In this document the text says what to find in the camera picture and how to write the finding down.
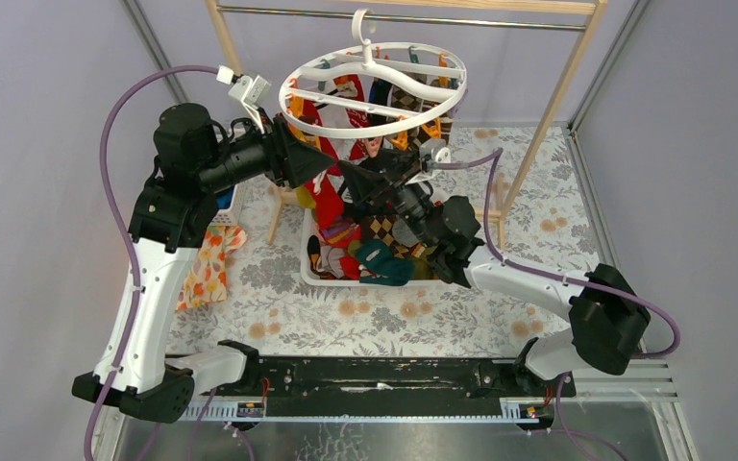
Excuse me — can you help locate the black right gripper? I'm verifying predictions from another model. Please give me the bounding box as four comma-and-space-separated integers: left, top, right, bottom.
336, 144, 439, 249

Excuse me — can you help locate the red santa sock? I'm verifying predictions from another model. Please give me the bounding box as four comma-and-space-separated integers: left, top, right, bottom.
304, 172, 345, 228

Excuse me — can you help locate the white round sock hanger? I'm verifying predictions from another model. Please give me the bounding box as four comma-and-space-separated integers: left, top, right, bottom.
279, 9, 468, 149

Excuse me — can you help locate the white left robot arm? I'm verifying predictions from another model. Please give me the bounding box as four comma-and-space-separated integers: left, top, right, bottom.
72, 103, 334, 424

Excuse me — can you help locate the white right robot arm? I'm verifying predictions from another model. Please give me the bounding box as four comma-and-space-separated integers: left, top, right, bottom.
338, 150, 651, 396

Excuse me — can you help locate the white perforated basket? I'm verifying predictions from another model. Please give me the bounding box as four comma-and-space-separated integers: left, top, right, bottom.
211, 184, 247, 227

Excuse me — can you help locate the teal green sock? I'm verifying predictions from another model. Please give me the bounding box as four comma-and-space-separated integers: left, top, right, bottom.
353, 239, 415, 286

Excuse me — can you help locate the white plastic sock bin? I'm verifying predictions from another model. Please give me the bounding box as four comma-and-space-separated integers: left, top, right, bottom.
300, 210, 442, 287

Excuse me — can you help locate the metal hanging rod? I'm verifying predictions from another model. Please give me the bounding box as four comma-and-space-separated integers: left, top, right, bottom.
216, 6, 586, 33

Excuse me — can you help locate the orange floral cloth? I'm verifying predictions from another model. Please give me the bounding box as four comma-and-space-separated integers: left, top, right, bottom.
176, 226, 248, 311

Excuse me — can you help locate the floral patterned table mat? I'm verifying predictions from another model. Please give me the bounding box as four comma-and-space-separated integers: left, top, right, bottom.
167, 127, 600, 357

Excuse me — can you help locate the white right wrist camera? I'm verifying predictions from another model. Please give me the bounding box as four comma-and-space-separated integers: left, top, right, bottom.
418, 138, 451, 173

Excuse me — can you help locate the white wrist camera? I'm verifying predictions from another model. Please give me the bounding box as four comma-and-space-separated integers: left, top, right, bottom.
216, 65, 272, 134
418, 138, 451, 173

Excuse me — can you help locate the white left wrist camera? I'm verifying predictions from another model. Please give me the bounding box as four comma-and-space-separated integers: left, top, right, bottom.
216, 65, 272, 134

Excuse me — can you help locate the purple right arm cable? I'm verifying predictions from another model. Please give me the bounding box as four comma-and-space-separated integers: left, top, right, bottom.
445, 148, 682, 361

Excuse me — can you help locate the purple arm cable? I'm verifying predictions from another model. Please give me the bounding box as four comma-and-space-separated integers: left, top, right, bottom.
82, 64, 221, 461
445, 148, 682, 361

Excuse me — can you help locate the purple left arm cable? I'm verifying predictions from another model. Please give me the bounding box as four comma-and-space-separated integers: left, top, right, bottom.
82, 64, 221, 461

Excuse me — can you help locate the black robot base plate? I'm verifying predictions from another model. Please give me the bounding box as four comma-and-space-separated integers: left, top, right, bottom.
217, 355, 572, 399

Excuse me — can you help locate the wooden clothes rack frame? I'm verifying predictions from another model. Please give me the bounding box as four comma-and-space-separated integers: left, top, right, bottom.
201, 0, 609, 246

